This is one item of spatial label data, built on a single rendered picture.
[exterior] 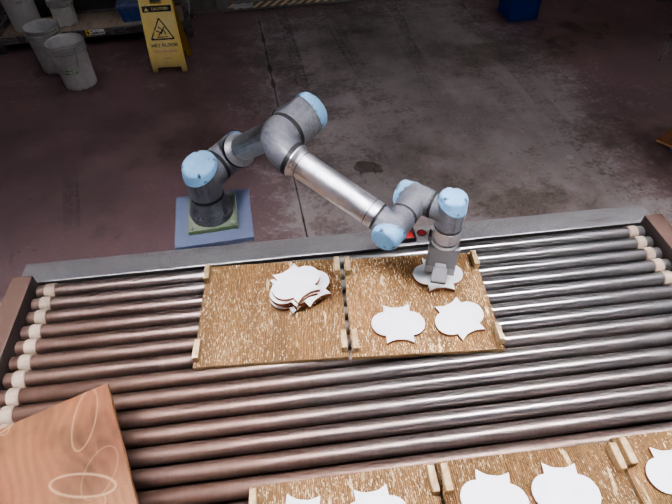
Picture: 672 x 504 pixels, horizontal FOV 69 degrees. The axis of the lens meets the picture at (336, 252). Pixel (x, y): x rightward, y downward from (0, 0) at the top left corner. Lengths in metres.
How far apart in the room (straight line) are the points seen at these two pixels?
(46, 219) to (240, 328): 2.31
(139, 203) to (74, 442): 2.32
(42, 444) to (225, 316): 0.52
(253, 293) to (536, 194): 2.34
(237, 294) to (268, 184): 1.90
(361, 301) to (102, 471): 0.76
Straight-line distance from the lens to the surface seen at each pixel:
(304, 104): 1.39
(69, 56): 4.71
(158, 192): 3.44
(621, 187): 3.71
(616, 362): 1.53
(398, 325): 1.38
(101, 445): 1.23
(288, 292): 1.38
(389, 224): 1.22
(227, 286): 1.51
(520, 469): 1.27
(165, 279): 1.61
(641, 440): 1.41
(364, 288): 1.46
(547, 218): 1.83
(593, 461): 1.34
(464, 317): 1.42
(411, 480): 1.21
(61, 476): 1.24
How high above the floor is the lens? 2.08
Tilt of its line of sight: 47 degrees down
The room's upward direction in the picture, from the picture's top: 1 degrees counter-clockwise
